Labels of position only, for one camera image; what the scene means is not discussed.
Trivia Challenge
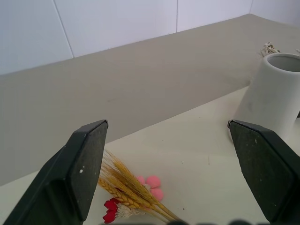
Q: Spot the white ceramic vase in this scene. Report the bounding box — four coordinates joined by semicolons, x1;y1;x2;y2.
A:
228;53;300;142

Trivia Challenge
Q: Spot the golden dried wheat bunch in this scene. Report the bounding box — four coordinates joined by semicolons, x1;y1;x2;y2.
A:
97;149;182;223

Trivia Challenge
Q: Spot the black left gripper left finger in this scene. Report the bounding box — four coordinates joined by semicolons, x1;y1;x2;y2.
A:
4;120;109;225

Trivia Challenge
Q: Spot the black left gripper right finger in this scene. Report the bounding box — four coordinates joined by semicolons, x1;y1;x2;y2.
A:
227;119;300;223

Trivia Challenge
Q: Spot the red dried flower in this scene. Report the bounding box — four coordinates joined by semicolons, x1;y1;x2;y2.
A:
102;197;120;224

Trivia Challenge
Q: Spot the white dried flower sprig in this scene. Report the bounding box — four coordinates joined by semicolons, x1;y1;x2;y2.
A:
259;42;281;57

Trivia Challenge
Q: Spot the pink dried flower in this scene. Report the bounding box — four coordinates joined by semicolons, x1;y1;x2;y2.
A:
136;175;164;200

